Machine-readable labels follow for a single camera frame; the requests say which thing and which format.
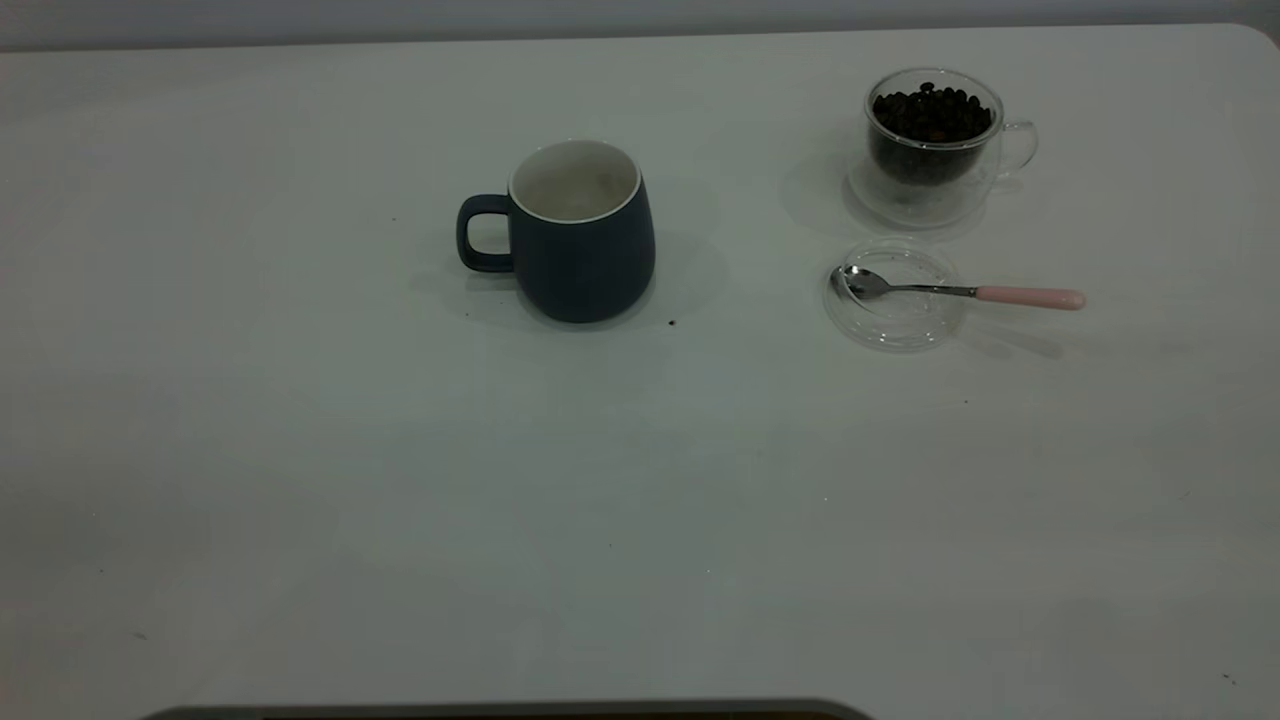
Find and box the dark grey ceramic mug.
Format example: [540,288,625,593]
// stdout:
[456,138,657,323]

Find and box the metal spoon with pink handle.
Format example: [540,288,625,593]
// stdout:
[831,264,1087,312]

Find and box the pile of coffee beans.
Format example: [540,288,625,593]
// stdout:
[870,83,998,186]

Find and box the clear glass saucer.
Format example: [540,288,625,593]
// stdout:
[823,237,969,351]

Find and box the clear glass cup with handle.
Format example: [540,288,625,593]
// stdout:
[848,67,1039,229]

